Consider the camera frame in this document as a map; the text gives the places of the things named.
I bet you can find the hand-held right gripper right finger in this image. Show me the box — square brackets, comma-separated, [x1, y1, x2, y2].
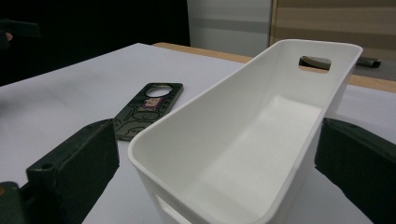
[314, 117, 396, 224]

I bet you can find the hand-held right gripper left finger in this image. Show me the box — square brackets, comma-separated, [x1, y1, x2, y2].
[18, 118, 120, 224]

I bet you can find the black door hanger tag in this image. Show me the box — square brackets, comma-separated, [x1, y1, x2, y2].
[113, 81, 185, 143]

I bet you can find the white plastic bin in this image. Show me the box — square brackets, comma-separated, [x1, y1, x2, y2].
[127, 38, 364, 224]

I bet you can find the white table board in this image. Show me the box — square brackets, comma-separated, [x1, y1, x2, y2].
[0, 42, 396, 224]

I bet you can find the dark object on table edge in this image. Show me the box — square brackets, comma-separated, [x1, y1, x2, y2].
[356, 56, 383, 69]

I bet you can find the small grey object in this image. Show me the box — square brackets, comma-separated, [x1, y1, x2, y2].
[298, 55, 332, 71]

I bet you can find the wooden desk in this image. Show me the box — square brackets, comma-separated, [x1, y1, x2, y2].
[268, 0, 396, 62]

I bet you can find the white cabinet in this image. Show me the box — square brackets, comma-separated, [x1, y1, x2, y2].
[186, 0, 274, 59]

